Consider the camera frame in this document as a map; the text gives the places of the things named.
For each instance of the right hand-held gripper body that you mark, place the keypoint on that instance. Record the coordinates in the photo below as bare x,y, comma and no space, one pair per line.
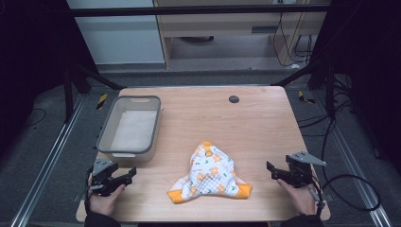
299,168

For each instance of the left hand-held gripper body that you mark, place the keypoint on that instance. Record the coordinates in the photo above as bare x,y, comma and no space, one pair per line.
102,171

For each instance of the person's left hand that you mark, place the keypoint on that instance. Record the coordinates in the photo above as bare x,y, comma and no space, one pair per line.
105,203

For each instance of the person's right hand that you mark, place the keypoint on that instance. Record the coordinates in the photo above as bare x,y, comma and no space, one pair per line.
299,198

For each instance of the grey plastic basket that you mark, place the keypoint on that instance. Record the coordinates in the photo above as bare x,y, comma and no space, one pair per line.
132,129

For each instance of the white orange printed baby garment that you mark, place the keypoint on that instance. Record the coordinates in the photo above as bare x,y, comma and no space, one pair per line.
209,175

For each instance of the yellow black striped tape marker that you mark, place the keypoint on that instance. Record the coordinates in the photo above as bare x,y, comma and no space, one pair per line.
305,97
101,101

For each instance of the black metal stand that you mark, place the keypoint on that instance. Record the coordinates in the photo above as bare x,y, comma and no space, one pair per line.
75,85
321,78

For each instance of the white cabinet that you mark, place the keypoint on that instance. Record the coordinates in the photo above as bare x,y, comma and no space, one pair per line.
119,38

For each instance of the light wooden desk unit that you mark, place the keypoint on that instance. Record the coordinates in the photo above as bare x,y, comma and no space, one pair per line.
227,28

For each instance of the black horizontal metal bar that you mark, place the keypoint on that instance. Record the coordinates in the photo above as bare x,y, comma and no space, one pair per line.
195,10

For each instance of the aluminium floor rail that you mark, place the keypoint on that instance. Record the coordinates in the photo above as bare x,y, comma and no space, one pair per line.
350,157
47,160

